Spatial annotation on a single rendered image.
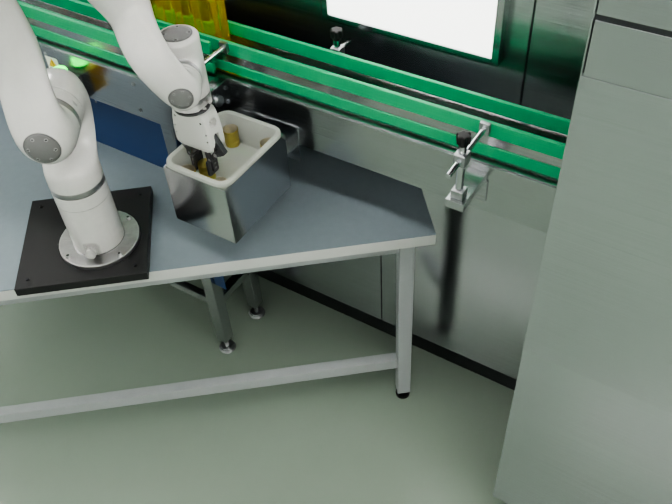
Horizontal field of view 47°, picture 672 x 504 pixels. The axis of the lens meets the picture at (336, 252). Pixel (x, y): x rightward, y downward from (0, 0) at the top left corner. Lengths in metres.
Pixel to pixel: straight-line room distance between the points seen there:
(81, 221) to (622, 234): 1.13
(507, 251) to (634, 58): 0.96
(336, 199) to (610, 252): 0.80
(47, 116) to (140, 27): 0.26
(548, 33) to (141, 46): 0.78
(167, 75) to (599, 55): 0.75
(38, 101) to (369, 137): 0.67
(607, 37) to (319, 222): 0.95
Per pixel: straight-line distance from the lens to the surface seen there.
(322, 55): 1.77
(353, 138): 1.71
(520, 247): 1.99
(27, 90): 1.59
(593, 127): 1.23
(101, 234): 1.83
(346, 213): 1.90
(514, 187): 1.58
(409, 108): 1.61
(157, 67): 1.46
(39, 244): 1.97
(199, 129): 1.62
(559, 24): 1.61
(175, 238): 1.90
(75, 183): 1.73
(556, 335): 1.57
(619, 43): 1.15
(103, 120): 2.18
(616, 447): 1.78
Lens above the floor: 2.05
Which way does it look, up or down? 46 degrees down
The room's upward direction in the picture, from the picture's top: 4 degrees counter-clockwise
